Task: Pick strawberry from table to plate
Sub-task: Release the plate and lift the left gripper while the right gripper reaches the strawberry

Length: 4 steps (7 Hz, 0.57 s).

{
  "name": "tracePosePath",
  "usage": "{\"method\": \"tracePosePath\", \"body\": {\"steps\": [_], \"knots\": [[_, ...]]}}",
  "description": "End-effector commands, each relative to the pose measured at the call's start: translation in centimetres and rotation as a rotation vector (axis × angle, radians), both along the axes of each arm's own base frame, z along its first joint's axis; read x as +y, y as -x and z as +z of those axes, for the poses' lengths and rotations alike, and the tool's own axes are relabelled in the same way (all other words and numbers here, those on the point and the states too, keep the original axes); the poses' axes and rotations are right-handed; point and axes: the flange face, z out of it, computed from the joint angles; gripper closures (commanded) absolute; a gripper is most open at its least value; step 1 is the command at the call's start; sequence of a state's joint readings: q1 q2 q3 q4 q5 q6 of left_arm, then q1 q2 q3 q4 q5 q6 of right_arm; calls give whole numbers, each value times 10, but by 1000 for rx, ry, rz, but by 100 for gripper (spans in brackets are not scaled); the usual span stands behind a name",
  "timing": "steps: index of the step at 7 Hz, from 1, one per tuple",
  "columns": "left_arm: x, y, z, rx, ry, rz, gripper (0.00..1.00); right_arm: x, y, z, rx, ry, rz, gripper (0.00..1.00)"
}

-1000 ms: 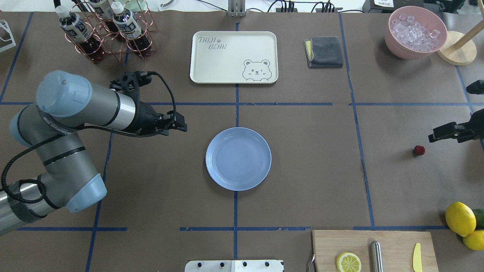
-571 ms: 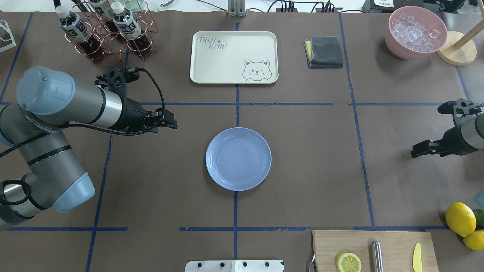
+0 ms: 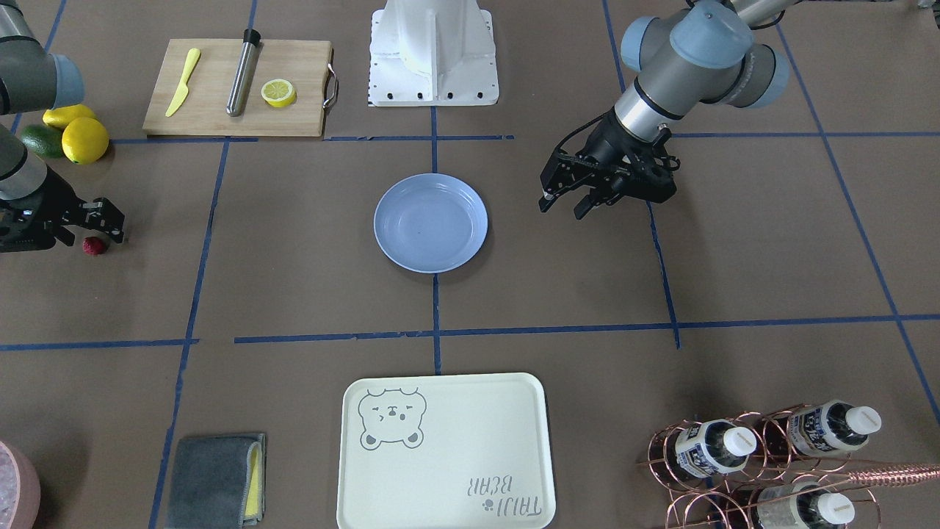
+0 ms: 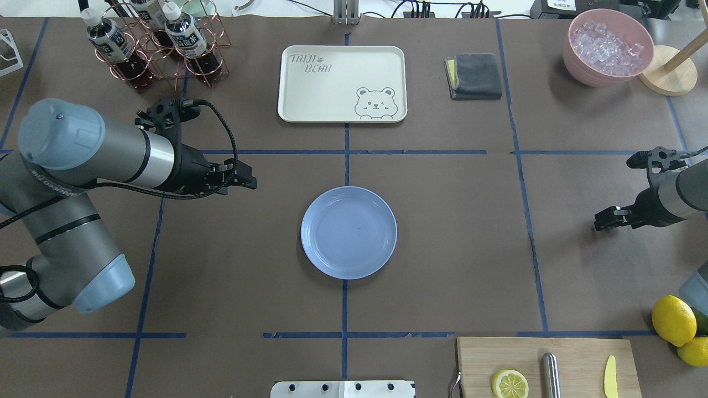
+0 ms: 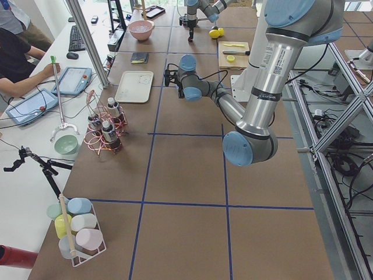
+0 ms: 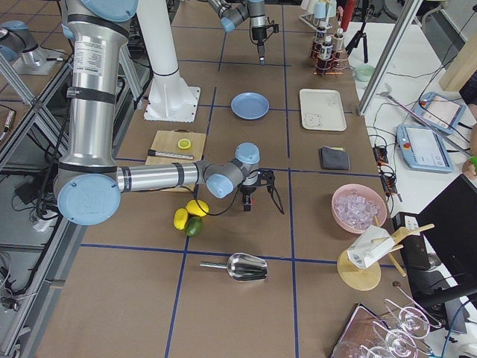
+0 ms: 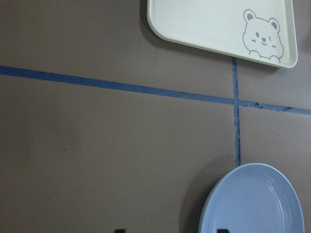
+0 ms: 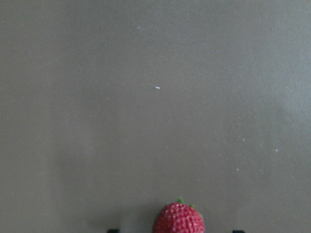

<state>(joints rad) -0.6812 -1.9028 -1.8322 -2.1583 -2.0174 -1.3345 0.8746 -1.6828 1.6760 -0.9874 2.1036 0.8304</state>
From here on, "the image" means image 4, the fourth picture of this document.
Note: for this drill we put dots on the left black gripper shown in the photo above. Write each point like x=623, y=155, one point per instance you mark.
x=189, y=169

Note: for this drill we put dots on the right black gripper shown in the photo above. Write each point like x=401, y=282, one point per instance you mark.
x=649, y=205

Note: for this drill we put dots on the blue plate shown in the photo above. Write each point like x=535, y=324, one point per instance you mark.
x=349, y=232

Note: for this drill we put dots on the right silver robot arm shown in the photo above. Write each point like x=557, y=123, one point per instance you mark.
x=671, y=197

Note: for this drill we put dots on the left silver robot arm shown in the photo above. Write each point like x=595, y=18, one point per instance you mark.
x=65, y=151

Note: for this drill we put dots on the cream bear tray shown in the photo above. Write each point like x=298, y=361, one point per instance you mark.
x=342, y=84

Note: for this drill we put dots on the yellow lemon upper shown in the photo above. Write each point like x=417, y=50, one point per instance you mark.
x=674, y=320

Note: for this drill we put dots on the yellow lemon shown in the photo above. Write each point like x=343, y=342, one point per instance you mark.
x=674, y=320
x=694, y=353

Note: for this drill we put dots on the green lime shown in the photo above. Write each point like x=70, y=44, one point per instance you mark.
x=702, y=322

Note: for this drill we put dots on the tea bottle two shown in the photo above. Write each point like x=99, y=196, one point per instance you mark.
x=184, y=31

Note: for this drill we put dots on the wooden stand with base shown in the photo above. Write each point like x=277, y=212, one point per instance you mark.
x=672, y=72

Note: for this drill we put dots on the yellow lemon lower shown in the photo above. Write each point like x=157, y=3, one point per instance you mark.
x=694, y=353

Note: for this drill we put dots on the yellow plastic knife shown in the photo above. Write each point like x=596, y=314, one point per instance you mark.
x=610, y=386

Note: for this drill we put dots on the green bowl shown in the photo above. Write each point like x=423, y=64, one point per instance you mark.
x=198, y=8

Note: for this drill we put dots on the pink bowl of ice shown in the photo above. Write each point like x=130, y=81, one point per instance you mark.
x=605, y=47

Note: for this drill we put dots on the tea bottle three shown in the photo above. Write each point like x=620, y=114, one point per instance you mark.
x=152, y=16

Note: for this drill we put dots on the tea bottle one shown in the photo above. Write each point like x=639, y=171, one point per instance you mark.
x=116, y=49

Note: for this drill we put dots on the grey folded cloth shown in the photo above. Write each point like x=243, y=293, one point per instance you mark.
x=473, y=77

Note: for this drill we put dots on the lemon half slice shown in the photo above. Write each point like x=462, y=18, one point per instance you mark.
x=509, y=383

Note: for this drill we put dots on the white cup rack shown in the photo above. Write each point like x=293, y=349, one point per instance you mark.
x=11, y=60

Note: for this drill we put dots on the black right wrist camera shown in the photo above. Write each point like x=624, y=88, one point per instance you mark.
x=658, y=163

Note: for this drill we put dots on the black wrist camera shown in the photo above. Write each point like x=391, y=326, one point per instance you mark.
x=166, y=116
x=658, y=163

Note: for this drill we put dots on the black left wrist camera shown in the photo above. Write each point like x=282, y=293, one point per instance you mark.
x=166, y=116

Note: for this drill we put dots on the copper wire bottle rack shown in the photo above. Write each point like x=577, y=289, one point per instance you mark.
x=163, y=67

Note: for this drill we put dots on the aluminium frame post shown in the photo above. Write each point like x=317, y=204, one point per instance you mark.
x=346, y=12

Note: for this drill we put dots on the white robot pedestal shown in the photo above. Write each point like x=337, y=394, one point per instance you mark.
x=344, y=388

